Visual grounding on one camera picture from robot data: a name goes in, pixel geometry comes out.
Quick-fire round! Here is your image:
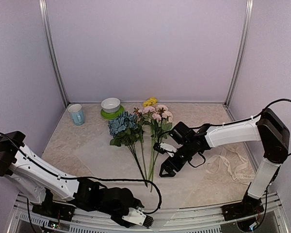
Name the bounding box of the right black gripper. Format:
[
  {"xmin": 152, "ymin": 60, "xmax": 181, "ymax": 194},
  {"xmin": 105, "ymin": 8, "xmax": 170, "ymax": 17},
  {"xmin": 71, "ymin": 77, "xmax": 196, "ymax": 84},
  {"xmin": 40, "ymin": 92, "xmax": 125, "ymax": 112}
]
[{"xmin": 159, "ymin": 141, "xmax": 194, "ymax": 177}]

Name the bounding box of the pink fake flower bunch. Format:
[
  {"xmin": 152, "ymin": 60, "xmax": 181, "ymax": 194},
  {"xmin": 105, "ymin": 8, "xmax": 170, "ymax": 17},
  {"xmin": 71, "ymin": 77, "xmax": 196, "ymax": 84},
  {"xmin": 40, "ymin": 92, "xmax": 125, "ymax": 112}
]
[{"xmin": 134, "ymin": 104, "xmax": 174, "ymax": 181}]

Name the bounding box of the blue fake flower bunch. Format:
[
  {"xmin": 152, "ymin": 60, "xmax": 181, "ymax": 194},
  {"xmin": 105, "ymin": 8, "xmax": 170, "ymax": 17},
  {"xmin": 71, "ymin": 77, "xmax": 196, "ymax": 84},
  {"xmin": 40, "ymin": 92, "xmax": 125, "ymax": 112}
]
[{"xmin": 108, "ymin": 111, "xmax": 146, "ymax": 181}]

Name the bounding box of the yellow fake flower stem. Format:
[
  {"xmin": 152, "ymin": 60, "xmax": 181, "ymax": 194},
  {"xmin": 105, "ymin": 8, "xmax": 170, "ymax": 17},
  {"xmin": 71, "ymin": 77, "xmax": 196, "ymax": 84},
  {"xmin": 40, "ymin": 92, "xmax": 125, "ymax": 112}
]
[{"xmin": 143, "ymin": 97, "xmax": 158, "ymax": 107}]

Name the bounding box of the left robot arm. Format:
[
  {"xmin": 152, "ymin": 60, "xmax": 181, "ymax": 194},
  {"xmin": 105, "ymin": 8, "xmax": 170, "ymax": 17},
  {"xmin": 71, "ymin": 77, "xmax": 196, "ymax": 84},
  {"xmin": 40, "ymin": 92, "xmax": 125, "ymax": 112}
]
[{"xmin": 0, "ymin": 131, "xmax": 153, "ymax": 228}]

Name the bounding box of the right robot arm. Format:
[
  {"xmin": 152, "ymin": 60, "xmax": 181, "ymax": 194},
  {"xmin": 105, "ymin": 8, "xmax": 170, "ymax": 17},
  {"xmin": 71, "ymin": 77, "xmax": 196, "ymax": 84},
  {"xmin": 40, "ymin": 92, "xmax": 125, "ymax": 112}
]
[{"xmin": 153, "ymin": 107, "xmax": 290, "ymax": 221}]

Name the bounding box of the cream printed ribbon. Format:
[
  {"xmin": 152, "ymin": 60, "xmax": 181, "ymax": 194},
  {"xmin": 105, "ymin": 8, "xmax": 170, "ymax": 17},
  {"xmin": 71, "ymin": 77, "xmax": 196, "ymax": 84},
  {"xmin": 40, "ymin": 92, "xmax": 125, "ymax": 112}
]
[{"xmin": 203, "ymin": 146, "xmax": 255, "ymax": 185}]

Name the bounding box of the green plate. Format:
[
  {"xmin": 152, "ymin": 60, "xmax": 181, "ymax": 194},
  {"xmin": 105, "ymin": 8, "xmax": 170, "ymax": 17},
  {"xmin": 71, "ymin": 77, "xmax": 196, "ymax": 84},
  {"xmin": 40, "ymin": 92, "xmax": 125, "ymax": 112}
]
[{"xmin": 100, "ymin": 105, "xmax": 125, "ymax": 120}]

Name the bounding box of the white ceramic bowl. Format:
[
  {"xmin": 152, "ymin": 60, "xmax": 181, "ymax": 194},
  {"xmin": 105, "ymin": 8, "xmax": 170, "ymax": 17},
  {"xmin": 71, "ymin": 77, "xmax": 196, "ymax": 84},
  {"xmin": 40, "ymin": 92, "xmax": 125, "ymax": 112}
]
[{"xmin": 101, "ymin": 98, "xmax": 121, "ymax": 113}]

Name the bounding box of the light blue mug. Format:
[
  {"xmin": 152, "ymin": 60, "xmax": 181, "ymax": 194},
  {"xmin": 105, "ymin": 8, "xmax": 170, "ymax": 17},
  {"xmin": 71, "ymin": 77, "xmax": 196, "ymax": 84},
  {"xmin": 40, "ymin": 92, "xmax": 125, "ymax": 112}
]
[{"xmin": 68, "ymin": 104, "xmax": 85, "ymax": 126}]

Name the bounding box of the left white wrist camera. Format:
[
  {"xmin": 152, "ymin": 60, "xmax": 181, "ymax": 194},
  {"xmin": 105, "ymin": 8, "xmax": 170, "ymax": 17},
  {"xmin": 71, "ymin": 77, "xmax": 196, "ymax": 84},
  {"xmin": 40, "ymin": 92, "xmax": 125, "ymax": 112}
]
[{"xmin": 122, "ymin": 208, "xmax": 154, "ymax": 228}]

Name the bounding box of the front aluminium rail base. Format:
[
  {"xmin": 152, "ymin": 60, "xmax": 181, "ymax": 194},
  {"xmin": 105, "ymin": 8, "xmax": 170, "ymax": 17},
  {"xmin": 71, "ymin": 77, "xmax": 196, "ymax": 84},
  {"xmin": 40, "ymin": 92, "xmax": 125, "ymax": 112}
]
[{"xmin": 5, "ymin": 193, "xmax": 290, "ymax": 233}]

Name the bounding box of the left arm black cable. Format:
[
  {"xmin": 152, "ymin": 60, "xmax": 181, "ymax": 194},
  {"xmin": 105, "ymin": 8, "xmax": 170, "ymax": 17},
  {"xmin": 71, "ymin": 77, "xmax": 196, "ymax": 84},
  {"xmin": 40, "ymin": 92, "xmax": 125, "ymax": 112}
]
[{"xmin": 0, "ymin": 132, "xmax": 162, "ymax": 215}]

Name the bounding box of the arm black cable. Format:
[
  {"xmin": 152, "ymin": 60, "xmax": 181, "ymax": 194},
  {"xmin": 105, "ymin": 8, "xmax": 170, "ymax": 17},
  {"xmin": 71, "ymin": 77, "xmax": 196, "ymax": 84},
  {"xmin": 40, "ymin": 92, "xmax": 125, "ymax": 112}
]
[
  {"xmin": 253, "ymin": 98, "xmax": 291, "ymax": 156},
  {"xmin": 0, "ymin": 132, "xmax": 162, "ymax": 215}
]

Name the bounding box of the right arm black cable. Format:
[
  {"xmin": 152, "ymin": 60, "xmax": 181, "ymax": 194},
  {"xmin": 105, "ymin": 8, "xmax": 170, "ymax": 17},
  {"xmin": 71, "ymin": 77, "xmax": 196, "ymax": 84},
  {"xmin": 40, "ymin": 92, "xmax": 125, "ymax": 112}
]
[{"xmin": 253, "ymin": 98, "xmax": 291, "ymax": 156}]

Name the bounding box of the right aluminium frame post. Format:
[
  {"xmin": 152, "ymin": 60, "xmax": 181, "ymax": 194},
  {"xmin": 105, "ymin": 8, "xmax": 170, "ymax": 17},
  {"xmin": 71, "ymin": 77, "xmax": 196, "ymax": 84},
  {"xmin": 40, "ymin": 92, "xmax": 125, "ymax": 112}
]
[{"xmin": 225, "ymin": 0, "xmax": 254, "ymax": 108}]

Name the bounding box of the aluminium frame post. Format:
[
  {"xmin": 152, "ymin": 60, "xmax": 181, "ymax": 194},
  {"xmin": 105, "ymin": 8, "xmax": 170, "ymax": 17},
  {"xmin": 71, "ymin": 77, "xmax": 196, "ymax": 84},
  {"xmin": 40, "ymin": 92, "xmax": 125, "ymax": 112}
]
[
  {"xmin": 225, "ymin": 0, "xmax": 254, "ymax": 108},
  {"xmin": 38, "ymin": 0, "xmax": 70, "ymax": 108}
]

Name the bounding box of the left aluminium frame post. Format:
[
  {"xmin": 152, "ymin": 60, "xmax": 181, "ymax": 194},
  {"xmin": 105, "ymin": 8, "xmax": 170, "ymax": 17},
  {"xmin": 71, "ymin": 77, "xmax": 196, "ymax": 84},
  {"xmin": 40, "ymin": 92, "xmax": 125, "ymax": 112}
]
[{"xmin": 38, "ymin": 0, "xmax": 70, "ymax": 108}]

